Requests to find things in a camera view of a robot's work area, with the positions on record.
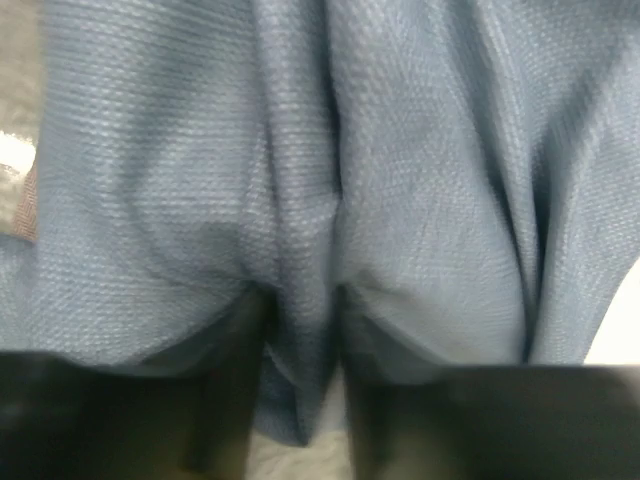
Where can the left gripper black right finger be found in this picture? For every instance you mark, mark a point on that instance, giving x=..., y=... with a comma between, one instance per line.
x=486, y=422

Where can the blue striped pillowcase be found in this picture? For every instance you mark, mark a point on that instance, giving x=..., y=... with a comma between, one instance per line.
x=465, y=172

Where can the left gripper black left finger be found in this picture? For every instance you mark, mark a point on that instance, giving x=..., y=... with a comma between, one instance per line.
x=60, y=420

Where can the white pillow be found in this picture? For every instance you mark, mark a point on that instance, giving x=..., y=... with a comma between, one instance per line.
x=616, y=343

